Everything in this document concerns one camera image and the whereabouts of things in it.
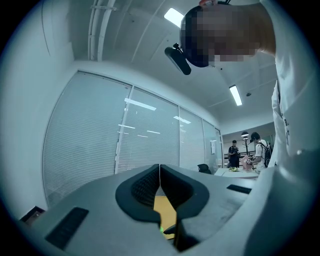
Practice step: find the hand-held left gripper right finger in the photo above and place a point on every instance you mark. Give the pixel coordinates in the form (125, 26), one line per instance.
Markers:
(197, 197)

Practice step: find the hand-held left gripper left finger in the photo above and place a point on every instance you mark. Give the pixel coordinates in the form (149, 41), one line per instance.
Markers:
(125, 197)

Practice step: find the black office chair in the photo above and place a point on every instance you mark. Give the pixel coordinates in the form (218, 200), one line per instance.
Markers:
(204, 169)

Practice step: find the small yellow-green items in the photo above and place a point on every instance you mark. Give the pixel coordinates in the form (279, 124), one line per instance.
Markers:
(233, 169)

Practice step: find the white table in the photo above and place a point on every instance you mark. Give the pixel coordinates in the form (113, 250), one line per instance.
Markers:
(237, 174)

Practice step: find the white paper notice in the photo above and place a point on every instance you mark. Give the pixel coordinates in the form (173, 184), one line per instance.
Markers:
(213, 147)

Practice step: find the pink box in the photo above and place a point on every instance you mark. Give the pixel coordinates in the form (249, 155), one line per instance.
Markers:
(246, 163)

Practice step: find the black coat stand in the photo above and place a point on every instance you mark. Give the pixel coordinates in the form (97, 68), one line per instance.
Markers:
(245, 142)

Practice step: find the dark brown box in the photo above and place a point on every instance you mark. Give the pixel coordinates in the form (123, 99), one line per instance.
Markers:
(32, 215)

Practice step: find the rectangular ceiling light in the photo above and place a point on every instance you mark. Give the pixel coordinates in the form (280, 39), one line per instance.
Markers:
(173, 14)
(235, 95)

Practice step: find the person's white shirt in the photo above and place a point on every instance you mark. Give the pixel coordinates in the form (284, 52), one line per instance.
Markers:
(295, 125)

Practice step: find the person's head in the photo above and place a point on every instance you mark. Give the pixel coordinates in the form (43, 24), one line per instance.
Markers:
(225, 30)

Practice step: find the white ceiling pipes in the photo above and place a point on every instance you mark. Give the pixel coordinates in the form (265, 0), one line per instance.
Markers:
(96, 30)

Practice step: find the black head-worn camera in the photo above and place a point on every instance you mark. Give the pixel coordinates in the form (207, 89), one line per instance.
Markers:
(178, 61)

